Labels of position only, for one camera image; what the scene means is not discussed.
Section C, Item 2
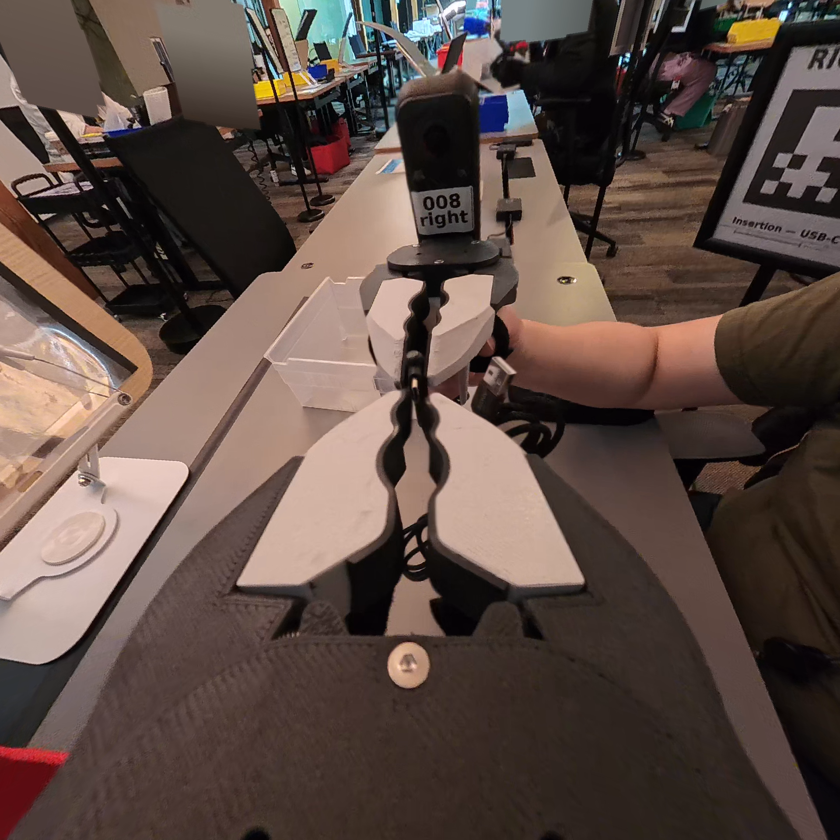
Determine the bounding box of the clear plastic bin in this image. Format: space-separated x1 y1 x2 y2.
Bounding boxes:
264 276 396 412

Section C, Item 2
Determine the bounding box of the person's right hand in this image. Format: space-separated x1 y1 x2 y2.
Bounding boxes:
430 315 529 403

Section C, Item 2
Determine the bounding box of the black pole stand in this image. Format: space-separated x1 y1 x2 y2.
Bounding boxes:
157 289 228 355

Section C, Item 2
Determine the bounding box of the blue plastic bin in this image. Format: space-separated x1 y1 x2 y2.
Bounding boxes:
474 92 511 131

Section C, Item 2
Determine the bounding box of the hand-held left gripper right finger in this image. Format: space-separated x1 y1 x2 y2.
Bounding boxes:
425 392 586 613

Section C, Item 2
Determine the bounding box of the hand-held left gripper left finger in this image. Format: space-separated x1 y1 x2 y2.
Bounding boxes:
235 390 404 636

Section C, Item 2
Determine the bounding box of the wooden instruction board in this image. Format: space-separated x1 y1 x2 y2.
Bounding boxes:
0 223 155 549

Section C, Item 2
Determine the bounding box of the black braided usb cable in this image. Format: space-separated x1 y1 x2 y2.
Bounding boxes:
404 350 657 460

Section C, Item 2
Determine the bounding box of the marker sign on easel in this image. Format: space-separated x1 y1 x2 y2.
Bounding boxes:
693 18 840 309

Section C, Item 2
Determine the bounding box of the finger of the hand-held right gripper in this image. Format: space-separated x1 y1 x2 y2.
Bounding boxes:
422 273 497 387
364 277 427 389

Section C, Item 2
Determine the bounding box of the yellow plastic bin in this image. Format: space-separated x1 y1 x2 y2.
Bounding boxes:
256 71 316 101

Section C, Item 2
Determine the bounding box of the person's olive shirt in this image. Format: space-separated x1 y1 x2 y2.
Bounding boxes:
707 271 840 788

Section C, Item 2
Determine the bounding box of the black adapter with cable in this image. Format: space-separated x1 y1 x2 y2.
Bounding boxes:
492 141 526 244

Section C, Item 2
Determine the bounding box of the white stand base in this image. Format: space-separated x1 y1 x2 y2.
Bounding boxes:
0 394 191 665

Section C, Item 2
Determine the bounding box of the red plastic bin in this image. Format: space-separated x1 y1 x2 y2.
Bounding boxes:
0 745 70 840
308 118 352 175

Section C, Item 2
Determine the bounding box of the person's right forearm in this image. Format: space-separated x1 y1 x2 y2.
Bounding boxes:
524 310 746 411

